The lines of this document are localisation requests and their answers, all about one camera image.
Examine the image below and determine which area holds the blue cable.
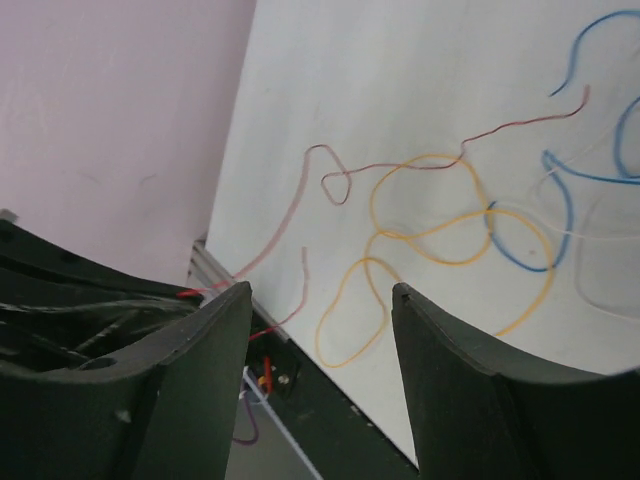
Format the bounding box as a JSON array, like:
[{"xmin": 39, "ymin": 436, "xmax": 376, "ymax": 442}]
[{"xmin": 484, "ymin": 9, "xmax": 640, "ymax": 274}]

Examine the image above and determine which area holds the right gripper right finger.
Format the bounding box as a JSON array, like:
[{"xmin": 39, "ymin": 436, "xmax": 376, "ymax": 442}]
[{"xmin": 392, "ymin": 283, "xmax": 639, "ymax": 479}]

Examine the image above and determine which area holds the white translucent cable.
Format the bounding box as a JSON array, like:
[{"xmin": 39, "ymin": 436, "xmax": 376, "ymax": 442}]
[{"xmin": 494, "ymin": 94, "xmax": 640, "ymax": 321}]

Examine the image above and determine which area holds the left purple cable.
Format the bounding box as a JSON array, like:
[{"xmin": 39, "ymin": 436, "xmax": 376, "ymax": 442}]
[{"xmin": 232, "ymin": 389, "xmax": 261, "ymax": 446}]

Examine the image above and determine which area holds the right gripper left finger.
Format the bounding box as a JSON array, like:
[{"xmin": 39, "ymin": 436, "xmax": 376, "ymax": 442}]
[{"xmin": 1, "ymin": 282, "xmax": 252, "ymax": 479}]

